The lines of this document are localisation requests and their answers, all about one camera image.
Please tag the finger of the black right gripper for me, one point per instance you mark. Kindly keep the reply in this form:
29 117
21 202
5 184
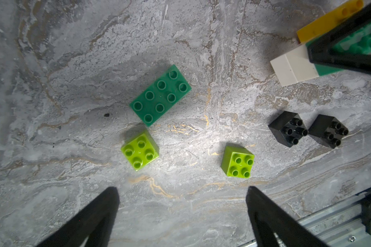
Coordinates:
319 49

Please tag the lime green square brick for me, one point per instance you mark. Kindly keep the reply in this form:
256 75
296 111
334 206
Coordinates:
140 150

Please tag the black square brick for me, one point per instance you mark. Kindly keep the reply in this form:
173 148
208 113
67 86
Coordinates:
328 131
288 128

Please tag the white lego brick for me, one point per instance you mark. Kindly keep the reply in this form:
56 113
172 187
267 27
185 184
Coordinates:
294 67

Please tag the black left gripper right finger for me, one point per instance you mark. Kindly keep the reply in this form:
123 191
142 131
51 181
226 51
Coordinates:
268 220

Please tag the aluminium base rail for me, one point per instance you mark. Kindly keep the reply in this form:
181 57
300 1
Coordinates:
344 224

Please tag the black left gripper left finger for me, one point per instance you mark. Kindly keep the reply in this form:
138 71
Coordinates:
92 225

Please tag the dark green long brick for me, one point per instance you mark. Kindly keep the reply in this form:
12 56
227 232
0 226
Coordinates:
160 96
357 43

